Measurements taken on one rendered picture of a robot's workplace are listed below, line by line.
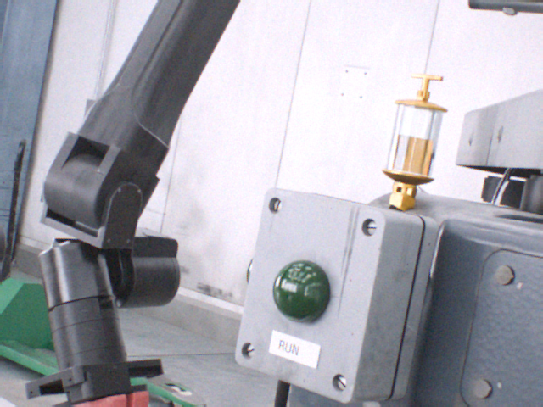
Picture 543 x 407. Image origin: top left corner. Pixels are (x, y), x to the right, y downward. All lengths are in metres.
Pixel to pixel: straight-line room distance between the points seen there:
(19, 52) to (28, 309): 3.29
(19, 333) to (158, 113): 5.32
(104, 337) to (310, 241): 0.42
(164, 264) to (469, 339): 0.50
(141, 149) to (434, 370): 0.44
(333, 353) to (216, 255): 7.22
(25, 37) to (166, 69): 8.18
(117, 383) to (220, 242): 6.82
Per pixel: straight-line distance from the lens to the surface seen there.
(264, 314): 0.55
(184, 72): 0.95
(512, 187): 1.02
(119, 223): 0.92
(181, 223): 8.00
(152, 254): 0.99
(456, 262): 0.55
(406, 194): 0.60
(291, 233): 0.54
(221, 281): 7.70
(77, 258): 0.94
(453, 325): 0.55
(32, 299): 6.28
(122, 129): 0.92
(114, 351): 0.93
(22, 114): 9.16
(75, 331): 0.93
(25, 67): 9.13
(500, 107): 0.86
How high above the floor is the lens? 1.35
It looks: 3 degrees down
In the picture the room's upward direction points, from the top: 11 degrees clockwise
